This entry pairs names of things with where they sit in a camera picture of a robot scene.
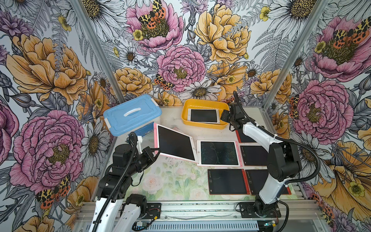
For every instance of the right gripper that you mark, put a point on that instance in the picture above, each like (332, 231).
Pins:
(224, 114)

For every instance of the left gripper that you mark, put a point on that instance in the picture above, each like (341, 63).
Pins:
(147, 153)

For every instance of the red writing tablet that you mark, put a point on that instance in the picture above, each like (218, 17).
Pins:
(242, 138)
(256, 179)
(254, 156)
(227, 182)

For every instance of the yellow storage tray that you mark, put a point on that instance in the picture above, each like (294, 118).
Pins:
(195, 104)

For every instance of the pink white writing tablet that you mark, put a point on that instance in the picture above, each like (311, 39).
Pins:
(212, 153)

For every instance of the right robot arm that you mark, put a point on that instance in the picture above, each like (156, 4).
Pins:
(283, 161)

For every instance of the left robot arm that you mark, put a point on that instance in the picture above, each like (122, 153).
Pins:
(112, 211)

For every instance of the blue lidded storage box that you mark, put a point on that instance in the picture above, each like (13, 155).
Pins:
(130, 115)

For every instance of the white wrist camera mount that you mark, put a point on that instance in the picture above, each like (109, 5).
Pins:
(139, 144)

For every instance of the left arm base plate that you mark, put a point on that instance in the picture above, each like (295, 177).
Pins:
(153, 210)

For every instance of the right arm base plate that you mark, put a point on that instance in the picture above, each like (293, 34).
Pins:
(258, 209)

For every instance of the aluminium front rail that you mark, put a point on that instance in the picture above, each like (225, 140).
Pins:
(224, 216)

